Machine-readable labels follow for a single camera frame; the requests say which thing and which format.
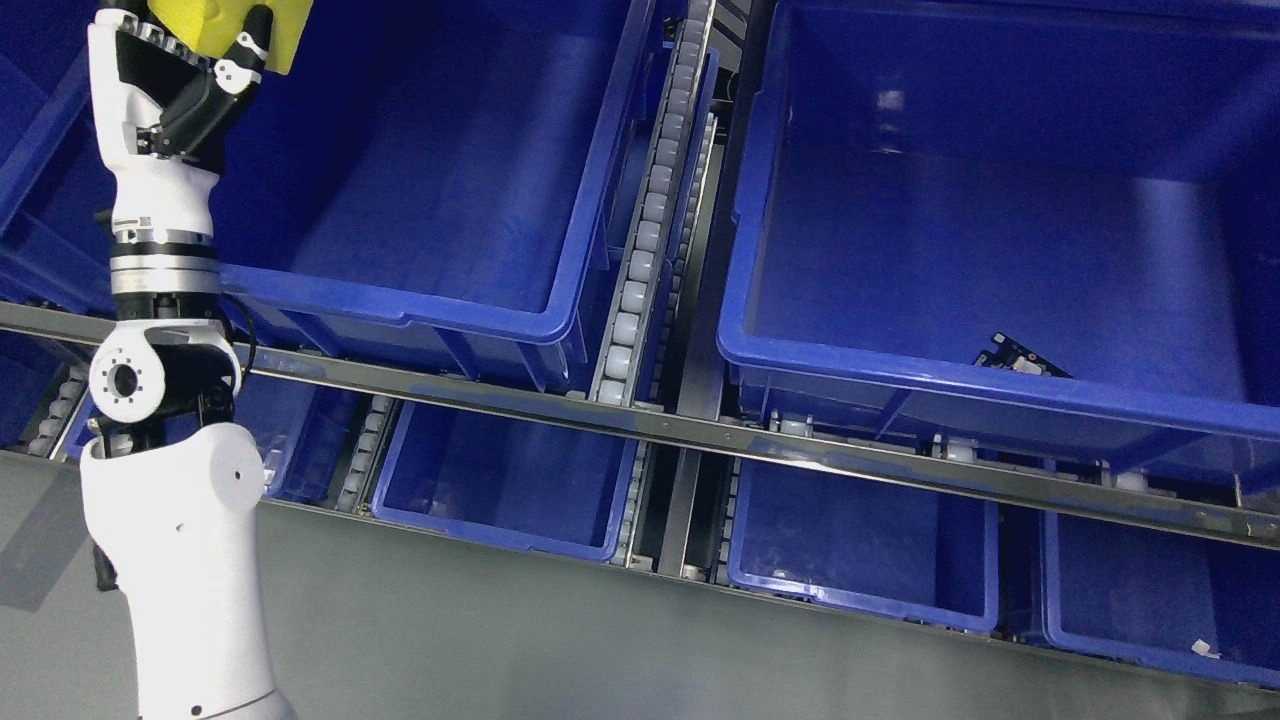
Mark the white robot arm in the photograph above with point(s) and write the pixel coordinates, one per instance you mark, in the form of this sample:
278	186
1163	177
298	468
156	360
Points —
191	577

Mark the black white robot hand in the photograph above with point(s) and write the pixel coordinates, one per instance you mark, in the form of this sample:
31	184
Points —
161	114

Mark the blue plastic bin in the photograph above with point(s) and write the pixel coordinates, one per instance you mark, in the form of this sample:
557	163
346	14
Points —
431	185
514	484
52	180
278	439
1095	179
1180	604
865	546

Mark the yellow foam block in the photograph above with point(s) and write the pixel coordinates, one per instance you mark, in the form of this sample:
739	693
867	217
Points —
210	27

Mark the small black circuit part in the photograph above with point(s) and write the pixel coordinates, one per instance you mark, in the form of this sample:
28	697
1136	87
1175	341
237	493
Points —
1012	355

